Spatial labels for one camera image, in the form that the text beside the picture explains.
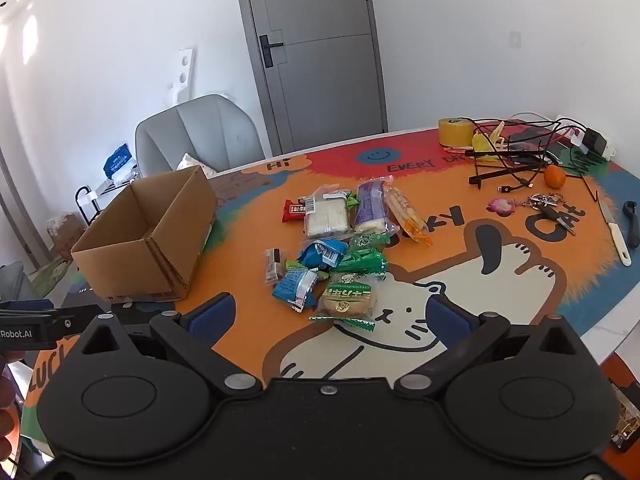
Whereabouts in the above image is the white foam piece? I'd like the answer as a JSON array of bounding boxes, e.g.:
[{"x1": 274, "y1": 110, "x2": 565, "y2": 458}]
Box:
[{"x1": 162, "y1": 47, "x2": 197, "y2": 109}]

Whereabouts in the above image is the white cable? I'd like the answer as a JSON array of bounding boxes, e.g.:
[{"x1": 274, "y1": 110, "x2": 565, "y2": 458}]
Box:
[{"x1": 509, "y1": 111, "x2": 557, "y2": 124}]

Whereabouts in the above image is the black cable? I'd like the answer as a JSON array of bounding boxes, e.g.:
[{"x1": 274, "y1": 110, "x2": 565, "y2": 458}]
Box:
[{"x1": 472, "y1": 117, "x2": 591, "y2": 194}]

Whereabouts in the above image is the yellow banana peel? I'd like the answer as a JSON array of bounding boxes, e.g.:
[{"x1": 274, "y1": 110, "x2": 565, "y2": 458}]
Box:
[{"x1": 472, "y1": 124, "x2": 506, "y2": 161}]

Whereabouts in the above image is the green white snack packet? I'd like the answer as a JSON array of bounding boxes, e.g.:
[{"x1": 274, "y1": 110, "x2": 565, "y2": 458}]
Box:
[{"x1": 349, "y1": 232, "x2": 394, "y2": 256}]

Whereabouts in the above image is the black stool frame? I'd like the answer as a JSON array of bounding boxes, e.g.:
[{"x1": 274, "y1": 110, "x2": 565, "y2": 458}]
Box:
[{"x1": 74, "y1": 185, "x2": 101, "y2": 226}]

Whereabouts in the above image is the bunch of keys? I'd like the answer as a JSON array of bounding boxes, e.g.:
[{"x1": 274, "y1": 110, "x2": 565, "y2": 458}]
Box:
[{"x1": 524, "y1": 192, "x2": 577, "y2": 236}]

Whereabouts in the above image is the white power strip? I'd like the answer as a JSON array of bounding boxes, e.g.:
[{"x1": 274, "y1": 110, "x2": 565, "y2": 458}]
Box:
[{"x1": 554, "y1": 114, "x2": 617, "y2": 161}]

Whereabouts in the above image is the grey chair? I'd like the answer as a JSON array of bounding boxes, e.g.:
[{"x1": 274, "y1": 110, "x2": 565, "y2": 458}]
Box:
[{"x1": 134, "y1": 93, "x2": 266, "y2": 179}]

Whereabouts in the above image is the white dotted cushion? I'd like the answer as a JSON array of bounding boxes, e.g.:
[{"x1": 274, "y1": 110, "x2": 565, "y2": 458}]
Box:
[{"x1": 175, "y1": 153, "x2": 219, "y2": 179}]

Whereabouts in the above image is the person's left hand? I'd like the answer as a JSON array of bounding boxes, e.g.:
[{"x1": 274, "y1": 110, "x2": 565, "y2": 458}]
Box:
[{"x1": 0, "y1": 354, "x2": 24, "y2": 462}]

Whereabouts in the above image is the black charger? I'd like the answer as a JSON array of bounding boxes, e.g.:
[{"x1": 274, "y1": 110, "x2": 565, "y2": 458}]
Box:
[{"x1": 582, "y1": 127, "x2": 607, "y2": 154}]

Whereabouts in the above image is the black peeler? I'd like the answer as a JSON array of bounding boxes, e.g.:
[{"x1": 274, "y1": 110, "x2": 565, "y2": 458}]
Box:
[{"x1": 622, "y1": 200, "x2": 640, "y2": 249}]

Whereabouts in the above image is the grey door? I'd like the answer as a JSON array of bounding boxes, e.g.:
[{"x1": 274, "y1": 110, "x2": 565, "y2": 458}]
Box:
[{"x1": 232, "y1": 0, "x2": 389, "y2": 156}]

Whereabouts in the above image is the round cake snack packet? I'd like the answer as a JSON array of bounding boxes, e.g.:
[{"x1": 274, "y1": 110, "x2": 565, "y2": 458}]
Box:
[{"x1": 308, "y1": 272, "x2": 379, "y2": 332}]

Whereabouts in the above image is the brown snack bar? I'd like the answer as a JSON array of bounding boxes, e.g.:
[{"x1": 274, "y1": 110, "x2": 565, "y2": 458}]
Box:
[{"x1": 263, "y1": 247, "x2": 285, "y2": 284}]

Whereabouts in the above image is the yellow tape roll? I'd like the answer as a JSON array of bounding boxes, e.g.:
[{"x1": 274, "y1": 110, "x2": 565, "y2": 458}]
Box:
[{"x1": 437, "y1": 117, "x2": 476, "y2": 147}]

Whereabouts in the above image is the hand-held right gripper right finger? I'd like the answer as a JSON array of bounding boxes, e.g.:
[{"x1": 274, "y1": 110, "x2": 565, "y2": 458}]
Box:
[{"x1": 394, "y1": 294, "x2": 589, "y2": 396}]

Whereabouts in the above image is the blue snack packet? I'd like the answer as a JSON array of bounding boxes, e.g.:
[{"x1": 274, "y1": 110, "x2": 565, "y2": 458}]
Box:
[
  {"x1": 271, "y1": 264, "x2": 321, "y2": 314},
  {"x1": 298, "y1": 239, "x2": 350, "y2": 272}
]

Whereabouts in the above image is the purple bread packet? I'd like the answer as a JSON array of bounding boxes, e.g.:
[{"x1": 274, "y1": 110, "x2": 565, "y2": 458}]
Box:
[{"x1": 353, "y1": 175, "x2": 394, "y2": 235}]

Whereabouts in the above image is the white handled knife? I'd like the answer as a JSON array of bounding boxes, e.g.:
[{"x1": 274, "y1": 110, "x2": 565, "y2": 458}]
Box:
[{"x1": 598, "y1": 198, "x2": 632, "y2": 265}]

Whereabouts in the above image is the brown cardboard box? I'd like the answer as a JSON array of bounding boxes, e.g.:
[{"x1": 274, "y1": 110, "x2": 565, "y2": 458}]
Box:
[{"x1": 71, "y1": 165, "x2": 219, "y2": 304}]

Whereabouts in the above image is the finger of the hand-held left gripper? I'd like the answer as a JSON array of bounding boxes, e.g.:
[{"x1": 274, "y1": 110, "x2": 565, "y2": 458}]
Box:
[{"x1": 50, "y1": 304, "x2": 102, "y2": 337}]

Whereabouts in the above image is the orange stick snack packet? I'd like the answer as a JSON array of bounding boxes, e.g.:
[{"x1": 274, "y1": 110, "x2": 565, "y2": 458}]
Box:
[{"x1": 384, "y1": 187, "x2": 434, "y2": 247}]

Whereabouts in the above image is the small cardboard box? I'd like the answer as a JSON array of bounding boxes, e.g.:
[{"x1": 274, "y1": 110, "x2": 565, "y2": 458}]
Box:
[{"x1": 47, "y1": 214, "x2": 86, "y2": 261}]

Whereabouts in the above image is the red snack bar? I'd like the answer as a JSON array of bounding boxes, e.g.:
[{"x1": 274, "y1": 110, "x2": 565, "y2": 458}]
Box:
[{"x1": 281, "y1": 198, "x2": 309, "y2": 224}]

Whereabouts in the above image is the white bread packet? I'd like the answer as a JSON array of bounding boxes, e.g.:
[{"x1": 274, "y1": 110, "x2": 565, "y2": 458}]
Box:
[{"x1": 302, "y1": 191, "x2": 351, "y2": 240}]

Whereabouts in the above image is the blue plastic bag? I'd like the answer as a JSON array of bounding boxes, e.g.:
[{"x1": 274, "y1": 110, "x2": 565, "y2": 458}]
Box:
[{"x1": 103, "y1": 143, "x2": 139, "y2": 184}]

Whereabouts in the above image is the black wire stand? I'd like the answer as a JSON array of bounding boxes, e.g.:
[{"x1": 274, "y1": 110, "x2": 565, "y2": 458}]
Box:
[{"x1": 464, "y1": 119, "x2": 602, "y2": 202}]

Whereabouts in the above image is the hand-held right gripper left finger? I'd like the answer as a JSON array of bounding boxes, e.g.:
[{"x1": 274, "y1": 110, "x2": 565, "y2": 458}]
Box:
[{"x1": 76, "y1": 293, "x2": 264, "y2": 401}]

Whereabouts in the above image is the black door handle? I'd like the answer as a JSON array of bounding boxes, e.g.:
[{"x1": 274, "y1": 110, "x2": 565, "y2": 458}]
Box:
[{"x1": 258, "y1": 34, "x2": 286, "y2": 69}]

